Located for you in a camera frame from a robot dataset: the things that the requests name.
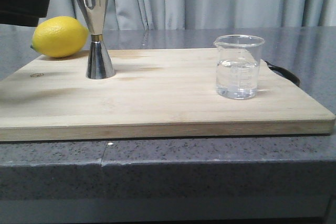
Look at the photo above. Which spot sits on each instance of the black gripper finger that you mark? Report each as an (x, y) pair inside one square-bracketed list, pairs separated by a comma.
[(23, 12)]

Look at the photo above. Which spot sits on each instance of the steel double jigger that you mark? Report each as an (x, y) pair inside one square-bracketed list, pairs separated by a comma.
[(99, 62)]

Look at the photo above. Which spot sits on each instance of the clear glass beaker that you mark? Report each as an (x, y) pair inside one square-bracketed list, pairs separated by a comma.
[(238, 65)]

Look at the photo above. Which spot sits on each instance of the yellow lemon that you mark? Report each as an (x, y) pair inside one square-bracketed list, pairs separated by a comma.
[(59, 37)]

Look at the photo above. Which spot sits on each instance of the wooden cutting board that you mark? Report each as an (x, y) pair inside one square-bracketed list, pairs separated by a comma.
[(154, 93)]

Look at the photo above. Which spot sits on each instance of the black cutting board handle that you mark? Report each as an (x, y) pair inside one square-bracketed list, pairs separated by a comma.
[(284, 73)]

